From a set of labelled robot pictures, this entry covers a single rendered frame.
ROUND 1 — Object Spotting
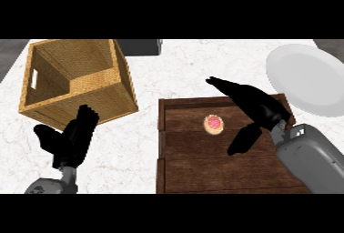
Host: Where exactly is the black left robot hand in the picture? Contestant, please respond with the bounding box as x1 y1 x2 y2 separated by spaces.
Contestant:
33 104 101 170

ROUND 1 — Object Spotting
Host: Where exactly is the open wicker box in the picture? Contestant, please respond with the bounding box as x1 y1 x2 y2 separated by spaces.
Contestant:
18 39 140 131

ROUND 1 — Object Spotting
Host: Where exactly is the pink frosted cupcake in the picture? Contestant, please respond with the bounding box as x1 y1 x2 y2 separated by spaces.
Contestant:
202 114 226 136

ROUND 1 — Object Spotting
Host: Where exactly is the brown wooden tray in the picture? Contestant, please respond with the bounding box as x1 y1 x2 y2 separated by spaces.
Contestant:
157 93 313 195

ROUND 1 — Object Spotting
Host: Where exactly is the dark grey appliance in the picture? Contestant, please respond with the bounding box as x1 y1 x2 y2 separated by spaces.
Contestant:
115 39 164 56

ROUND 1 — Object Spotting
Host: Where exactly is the white round plate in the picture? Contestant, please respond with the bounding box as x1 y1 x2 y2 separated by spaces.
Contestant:
264 43 344 118

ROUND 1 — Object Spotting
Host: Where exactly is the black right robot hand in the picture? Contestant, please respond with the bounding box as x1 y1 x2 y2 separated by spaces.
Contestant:
204 76 292 157

